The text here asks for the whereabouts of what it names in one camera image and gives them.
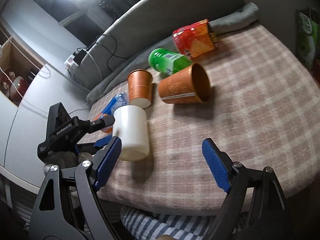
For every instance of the grey sofa backrest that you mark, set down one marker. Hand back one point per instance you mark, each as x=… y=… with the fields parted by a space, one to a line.
x=143 y=25

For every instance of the green plastic cup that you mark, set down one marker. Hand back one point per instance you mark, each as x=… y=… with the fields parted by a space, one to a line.
x=167 y=62

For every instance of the grey rolled blanket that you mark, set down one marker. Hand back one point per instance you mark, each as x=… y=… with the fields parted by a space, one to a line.
x=243 y=17

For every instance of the black power adapter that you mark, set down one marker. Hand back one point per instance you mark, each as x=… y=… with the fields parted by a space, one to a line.
x=79 y=55

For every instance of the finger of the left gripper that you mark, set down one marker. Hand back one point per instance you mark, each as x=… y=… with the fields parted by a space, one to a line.
x=101 y=123
x=103 y=141

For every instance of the white power strip with plugs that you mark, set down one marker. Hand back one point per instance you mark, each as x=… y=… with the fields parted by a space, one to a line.
x=69 y=61

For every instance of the orange paper cup white base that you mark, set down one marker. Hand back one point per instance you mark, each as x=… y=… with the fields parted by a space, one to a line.
x=140 y=88

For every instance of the green box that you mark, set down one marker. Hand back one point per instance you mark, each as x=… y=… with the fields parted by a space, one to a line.
x=308 y=36

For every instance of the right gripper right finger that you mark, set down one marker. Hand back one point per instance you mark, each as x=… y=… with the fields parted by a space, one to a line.
x=266 y=218

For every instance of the white plastic cup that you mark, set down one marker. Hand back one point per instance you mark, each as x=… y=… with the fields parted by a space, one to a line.
x=131 y=127

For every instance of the red orange snack cup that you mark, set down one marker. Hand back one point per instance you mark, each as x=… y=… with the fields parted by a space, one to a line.
x=195 y=39

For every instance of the orange paper cup open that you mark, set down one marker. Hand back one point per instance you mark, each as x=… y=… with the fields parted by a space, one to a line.
x=190 y=85

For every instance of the striped trousers leg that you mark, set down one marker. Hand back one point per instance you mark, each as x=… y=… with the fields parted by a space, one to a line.
x=145 y=225

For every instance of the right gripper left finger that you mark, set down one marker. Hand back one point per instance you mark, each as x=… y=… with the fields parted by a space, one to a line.
x=67 y=205

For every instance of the white cabinet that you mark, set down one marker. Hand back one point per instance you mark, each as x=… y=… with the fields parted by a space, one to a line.
x=21 y=163

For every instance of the red white vase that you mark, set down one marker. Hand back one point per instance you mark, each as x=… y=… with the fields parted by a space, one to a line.
x=18 y=89

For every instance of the blue orange Arctic Ocean cup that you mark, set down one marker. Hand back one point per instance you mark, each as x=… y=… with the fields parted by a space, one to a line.
x=116 y=102

